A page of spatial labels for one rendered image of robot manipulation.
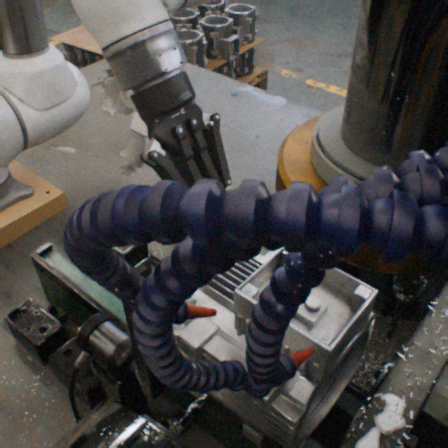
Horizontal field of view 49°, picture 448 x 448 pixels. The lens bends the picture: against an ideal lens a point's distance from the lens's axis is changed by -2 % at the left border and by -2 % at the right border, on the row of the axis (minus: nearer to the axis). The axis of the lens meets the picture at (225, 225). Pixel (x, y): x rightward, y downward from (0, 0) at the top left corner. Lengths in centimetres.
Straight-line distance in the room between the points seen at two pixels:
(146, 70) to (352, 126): 30
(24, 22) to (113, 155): 43
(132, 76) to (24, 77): 57
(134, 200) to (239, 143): 122
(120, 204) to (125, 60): 43
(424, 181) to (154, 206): 9
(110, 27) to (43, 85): 57
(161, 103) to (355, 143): 30
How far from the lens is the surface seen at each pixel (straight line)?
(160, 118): 61
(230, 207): 15
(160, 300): 24
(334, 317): 56
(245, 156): 134
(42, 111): 117
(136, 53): 59
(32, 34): 114
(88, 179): 130
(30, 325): 92
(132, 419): 45
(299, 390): 54
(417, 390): 50
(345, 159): 36
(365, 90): 34
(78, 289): 86
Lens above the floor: 155
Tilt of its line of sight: 42 degrees down
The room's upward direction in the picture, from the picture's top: straight up
